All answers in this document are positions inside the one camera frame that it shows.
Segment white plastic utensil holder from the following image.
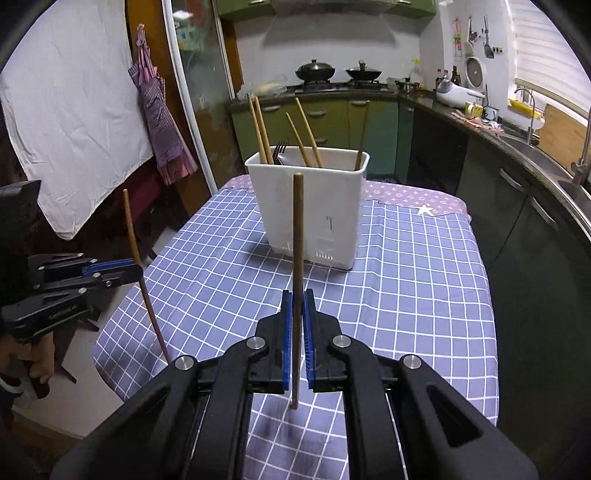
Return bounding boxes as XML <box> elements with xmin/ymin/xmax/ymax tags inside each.
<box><xmin>245</xmin><ymin>148</ymin><xmax>371</xmax><ymax>271</ymax></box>

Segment steel kitchen sink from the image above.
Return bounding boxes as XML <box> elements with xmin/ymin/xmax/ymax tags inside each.
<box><xmin>501</xmin><ymin>134</ymin><xmax>591</xmax><ymax>195</ymax></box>

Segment white hanging sheet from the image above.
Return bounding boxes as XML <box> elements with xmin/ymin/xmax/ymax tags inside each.
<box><xmin>0</xmin><ymin>0</ymin><xmax>155</xmax><ymax>241</ymax></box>

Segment blue checked tablecloth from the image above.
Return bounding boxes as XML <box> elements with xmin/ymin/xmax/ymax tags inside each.
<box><xmin>92</xmin><ymin>187</ymin><xmax>499</xmax><ymax>480</ymax></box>

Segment chrome sink faucet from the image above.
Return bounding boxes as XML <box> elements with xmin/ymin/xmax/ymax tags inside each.
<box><xmin>570</xmin><ymin>106</ymin><xmax>591</xmax><ymax>186</ymax></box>
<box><xmin>513</xmin><ymin>87</ymin><xmax>539</xmax><ymax>145</ymax></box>

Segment dark brown ridged chopstick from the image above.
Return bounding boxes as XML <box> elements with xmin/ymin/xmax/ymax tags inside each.
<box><xmin>122</xmin><ymin>189</ymin><xmax>172</xmax><ymax>365</ymax></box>

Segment steel range hood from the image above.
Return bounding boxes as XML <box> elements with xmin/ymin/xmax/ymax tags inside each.
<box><xmin>263</xmin><ymin>0</ymin><xmax>398</xmax><ymax>47</ymax></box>

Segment black wok with lid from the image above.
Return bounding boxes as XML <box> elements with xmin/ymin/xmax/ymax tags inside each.
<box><xmin>344</xmin><ymin>60</ymin><xmax>384</xmax><ymax>81</ymax></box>
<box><xmin>294</xmin><ymin>58</ymin><xmax>336</xmax><ymax>83</ymax></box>

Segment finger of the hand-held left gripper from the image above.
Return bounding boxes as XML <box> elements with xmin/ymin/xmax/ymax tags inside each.
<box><xmin>28</xmin><ymin>253</ymin><xmax>143</xmax><ymax>278</ymax></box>
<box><xmin>34</xmin><ymin>272</ymin><xmax>142</xmax><ymax>302</ymax></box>

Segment green wall cabinets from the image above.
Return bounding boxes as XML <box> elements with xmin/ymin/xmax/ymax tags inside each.
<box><xmin>218</xmin><ymin>0</ymin><xmax>438</xmax><ymax>20</ymax></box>

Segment green base cabinets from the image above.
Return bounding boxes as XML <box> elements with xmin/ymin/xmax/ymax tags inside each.
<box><xmin>230</xmin><ymin>95</ymin><xmax>591</xmax><ymax>462</ymax></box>

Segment purple plaid apron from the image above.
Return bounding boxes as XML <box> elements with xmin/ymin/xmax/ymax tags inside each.
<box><xmin>128</xmin><ymin>25</ymin><xmax>198</xmax><ymax>185</ymax></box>

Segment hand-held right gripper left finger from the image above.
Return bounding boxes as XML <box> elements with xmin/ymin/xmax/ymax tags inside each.
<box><xmin>51</xmin><ymin>290</ymin><xmax>293</xmax><ymax>480</ymax></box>

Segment white plastic bag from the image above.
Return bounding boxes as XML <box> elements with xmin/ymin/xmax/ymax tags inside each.
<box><xmin>236</xmin><ymin>76</ymin><xmax>288</xmax><ymax>99</ymax></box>

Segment white window blind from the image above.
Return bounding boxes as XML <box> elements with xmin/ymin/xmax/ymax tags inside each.
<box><xmin>505</xmin><ymin>0</ymin><xmax>591</xmax><ymax>100</ymax></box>

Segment white rice cooker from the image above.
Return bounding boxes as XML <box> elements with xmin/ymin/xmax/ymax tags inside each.
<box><xmin>436</xmin><ymin>55</ymin><xmax>491</xmax><ymax>108</ymax></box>

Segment person's left hand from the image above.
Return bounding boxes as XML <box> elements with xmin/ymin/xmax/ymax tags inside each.
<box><xmin>0</xmin><ymin>332</ymin><xmax>54</xmax><ymax>386</ymax></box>

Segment black gas stove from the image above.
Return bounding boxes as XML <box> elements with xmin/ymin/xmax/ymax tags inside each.
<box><xmin>286</xmin><ymin>78</ymin><xmax>393</xmax><ymax>91</ymax></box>

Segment glass sliding door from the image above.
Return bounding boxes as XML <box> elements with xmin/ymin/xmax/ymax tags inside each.
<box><xmin>166</xmin><ymin>0</ymin><xmax>245</xmax><ymax>195</ymax></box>

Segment wooden cutting board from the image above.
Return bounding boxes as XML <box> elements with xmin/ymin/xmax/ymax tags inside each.
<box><xmin>538</xmin><ymin>104</ymin><xmax>591</xmax><ymax>171</ymax></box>

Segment black hanging spatula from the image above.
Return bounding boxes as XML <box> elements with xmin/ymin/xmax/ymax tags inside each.
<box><xmin>482</xmin><ymin>16</ymin><xmax>496</xmax><ymax>59</ymax></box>

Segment dark kitchen countertop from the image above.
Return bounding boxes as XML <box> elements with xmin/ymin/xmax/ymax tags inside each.
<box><xmin>230</xmin><ymin>82</ymin><xmax>591</xmax><ymax>217</ymax></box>

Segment purple patterned cloth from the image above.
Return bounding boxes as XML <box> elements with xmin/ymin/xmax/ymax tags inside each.
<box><xmin>222</xmin><ymin>175</ymin><xmax>472</xmax><ymax>222</ymax></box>

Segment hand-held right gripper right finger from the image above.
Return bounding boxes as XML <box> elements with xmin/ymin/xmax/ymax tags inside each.
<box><xmin>302</xmin><ymin>288</ymin><xmax>539</xmax><ymax>480</ymax></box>

